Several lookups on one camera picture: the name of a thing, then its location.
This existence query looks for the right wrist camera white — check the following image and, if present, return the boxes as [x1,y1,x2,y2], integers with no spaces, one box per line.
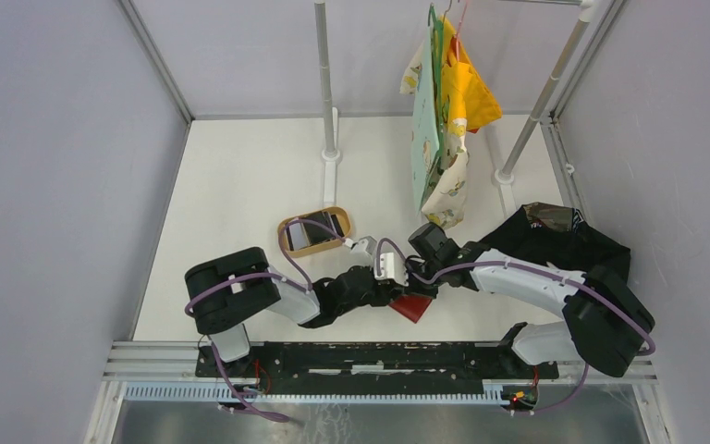
[373,253,408,287]

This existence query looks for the black clothes pile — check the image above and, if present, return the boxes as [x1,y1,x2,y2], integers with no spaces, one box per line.
[480,202,631,281]

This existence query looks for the white slotted cable duct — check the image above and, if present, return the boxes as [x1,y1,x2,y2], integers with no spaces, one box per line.
[123,380,508,407]

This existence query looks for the yellow oval card tray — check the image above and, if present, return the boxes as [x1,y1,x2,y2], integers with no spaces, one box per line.
[277,206,352,258]

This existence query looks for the yellow garment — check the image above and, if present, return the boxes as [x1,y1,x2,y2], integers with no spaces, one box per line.
[440,19,503,136]

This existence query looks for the stack of credit cards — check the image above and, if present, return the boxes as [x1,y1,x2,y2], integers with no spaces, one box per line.
[286,210,345,251]

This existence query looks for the white clothes rack frame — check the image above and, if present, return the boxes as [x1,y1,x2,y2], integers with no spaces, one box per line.
[313,1,599,207]

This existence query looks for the mint green cartoon cloth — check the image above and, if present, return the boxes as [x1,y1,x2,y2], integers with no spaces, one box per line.
[410,25,442,212]

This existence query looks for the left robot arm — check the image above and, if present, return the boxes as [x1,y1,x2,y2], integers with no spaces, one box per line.
[184,247,408,377]

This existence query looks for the red card holder wallet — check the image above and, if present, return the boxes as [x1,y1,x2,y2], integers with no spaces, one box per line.
[388,295,433,324]

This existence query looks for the green clothes hanger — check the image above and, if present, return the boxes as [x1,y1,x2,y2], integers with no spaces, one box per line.
[426,5,449,161]

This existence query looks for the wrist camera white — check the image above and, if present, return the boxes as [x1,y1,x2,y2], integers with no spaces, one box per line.
[344,236,377,266]
[373,253,408,287]

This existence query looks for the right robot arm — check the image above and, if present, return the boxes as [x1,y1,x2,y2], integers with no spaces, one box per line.
[409,223,656,377]

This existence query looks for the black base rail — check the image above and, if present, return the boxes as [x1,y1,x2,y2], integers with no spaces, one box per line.
[225,341,559,395]

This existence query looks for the pink clothes hanger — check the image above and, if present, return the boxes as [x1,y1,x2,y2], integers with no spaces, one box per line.
[449,0,471,61]

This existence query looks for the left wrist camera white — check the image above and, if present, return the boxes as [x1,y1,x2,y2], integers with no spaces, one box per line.
[344,236,377,266]

